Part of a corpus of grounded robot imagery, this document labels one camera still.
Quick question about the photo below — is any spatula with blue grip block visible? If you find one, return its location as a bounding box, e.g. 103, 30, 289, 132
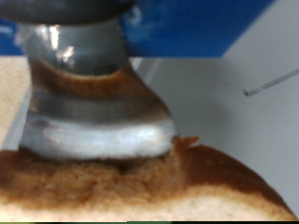
0, 0, 276, 163

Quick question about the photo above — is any white bread slice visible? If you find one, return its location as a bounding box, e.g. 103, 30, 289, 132
0, 135, 299, 223

